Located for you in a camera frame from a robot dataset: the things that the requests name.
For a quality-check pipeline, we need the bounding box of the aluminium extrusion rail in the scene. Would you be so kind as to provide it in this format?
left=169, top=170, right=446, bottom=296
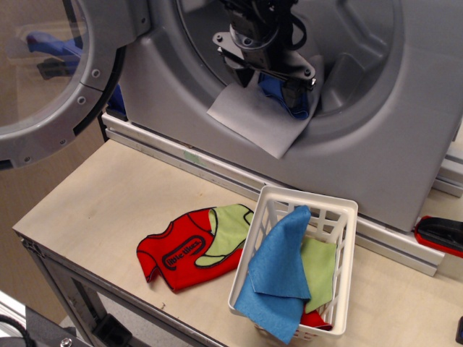
left=101, top=113, right=462, bottom=276

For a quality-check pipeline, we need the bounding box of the grey toy washing machine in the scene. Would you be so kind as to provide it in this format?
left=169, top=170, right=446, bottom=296
left=120, top=1, right=462, bottom=230

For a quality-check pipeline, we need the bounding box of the green cloth in basket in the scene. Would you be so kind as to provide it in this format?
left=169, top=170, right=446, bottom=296
left=301, top=238, right=336, bottom=314

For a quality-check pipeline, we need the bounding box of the blue clamp behind door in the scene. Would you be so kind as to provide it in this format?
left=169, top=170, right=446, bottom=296
left=26, top=31, right=82, bottom=59

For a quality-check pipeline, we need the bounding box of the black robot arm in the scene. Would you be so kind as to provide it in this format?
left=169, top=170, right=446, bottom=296
left=213, top=1, right=316, bottom=119

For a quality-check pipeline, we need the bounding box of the red black clamp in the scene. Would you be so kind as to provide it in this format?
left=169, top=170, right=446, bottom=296
left=414, top=215, right=462, bottom=257

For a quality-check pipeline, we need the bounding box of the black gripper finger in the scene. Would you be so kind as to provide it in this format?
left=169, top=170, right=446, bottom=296
left=224, top=57, right=255, bottom=87
left=281, top=79, right=307, bottom=111

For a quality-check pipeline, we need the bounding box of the green shirt on table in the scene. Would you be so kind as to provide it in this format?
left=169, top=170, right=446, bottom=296
left=195, top=204, right=254, bottom=268

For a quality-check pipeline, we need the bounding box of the round grey machine door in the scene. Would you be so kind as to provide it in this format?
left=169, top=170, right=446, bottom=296
left=1, top=1, right=150, bottom=171

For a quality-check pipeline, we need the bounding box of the dark blue garment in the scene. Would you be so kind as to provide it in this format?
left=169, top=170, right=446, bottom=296
left=258, top=73, right=309, bottom=120

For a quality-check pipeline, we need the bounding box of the black braided cable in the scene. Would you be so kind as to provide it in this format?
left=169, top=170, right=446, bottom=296
left=0, top=314, right=30, bottom=347

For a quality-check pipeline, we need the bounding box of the white plastic laundry basket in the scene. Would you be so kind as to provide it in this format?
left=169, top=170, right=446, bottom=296
left=228, top=187, right=357, bottom=341

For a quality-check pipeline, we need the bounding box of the red little tikes shirt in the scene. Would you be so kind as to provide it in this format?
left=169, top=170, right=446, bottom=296
left=136, top=209, right=242, bottom=291

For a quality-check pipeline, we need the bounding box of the red cloth in basket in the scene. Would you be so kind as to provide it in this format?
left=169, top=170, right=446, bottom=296
left=300, top=310, right=333, bottom=331

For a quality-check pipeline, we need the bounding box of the metal table frame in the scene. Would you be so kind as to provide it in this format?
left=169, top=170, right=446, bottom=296
left=18, top=234, right=223, bottom=346

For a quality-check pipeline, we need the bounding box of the white grey cloth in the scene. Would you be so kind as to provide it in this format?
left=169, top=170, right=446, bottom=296
left=208, top=55, right=324, bottom=159

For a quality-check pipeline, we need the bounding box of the light blue felt cloth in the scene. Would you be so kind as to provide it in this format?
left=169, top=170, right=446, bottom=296
left=234, top=206, right=311, bottom=344

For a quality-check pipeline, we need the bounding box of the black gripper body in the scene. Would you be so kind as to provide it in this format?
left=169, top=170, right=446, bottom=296
left=213, top=30, right=316, bottom=90

